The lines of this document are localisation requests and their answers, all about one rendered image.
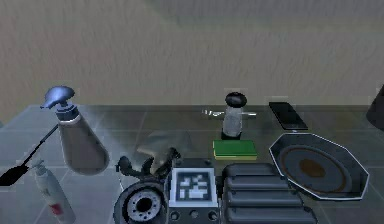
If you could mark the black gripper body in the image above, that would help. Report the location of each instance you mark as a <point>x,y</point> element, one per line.
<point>144,206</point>

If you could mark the grey spray bottle blue trigger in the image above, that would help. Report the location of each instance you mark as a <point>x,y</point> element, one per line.
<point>81,146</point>

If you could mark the white bottle red label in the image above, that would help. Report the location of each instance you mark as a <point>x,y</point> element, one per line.
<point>53,193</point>

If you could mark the green yellow sponge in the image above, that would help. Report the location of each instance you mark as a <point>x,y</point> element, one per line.
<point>234,149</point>

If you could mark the silver metal utensil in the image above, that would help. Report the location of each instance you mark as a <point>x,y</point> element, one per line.
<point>213,113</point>

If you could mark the grey pepper grinder black top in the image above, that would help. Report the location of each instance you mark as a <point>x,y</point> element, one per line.
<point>232,121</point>

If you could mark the black flat phone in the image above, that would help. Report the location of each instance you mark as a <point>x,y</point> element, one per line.
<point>287,116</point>

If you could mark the black octagonal pan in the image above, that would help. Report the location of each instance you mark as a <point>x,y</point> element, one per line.
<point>316,166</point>

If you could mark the black round object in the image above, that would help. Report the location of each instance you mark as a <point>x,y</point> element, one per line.
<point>377,110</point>

